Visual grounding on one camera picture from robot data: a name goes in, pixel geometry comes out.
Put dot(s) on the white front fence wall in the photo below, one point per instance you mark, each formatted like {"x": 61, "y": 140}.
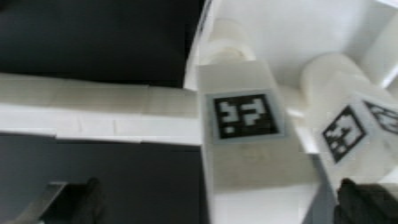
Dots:
{"x": 80, "y": 110}

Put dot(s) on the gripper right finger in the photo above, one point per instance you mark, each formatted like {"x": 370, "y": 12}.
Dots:
{"x": 366, "y": 203}

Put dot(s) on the white chair leg with tags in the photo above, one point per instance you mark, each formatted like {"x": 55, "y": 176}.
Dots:
{"x": 352, "y": 120}

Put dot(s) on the white chair seat part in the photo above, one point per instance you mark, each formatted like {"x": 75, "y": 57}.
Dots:
{"x": 299, "y": 29}

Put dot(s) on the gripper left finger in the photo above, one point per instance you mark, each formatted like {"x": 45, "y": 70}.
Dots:
{"x": 69, "y": 204}

